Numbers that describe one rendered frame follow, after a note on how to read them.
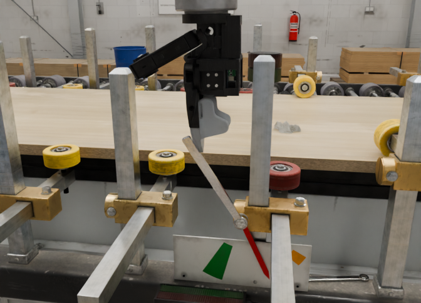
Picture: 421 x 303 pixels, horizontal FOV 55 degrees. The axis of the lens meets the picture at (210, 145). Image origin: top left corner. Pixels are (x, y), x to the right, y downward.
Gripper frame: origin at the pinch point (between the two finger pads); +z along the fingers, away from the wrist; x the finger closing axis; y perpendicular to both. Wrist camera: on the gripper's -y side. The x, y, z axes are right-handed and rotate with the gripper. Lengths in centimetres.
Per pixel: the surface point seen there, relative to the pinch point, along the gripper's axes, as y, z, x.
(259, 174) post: 10.1, 7.5, 6.0
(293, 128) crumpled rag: 18, 10, 47
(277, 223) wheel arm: 13.4, 14.6, 1.7
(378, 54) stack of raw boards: 169, 46, 596
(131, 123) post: -13.0, -1.4, 6.2
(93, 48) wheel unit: -68, -6, 115
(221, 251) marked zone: 3.2, 23.2, 5.1
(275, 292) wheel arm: 13.1, 14.5, -16.4
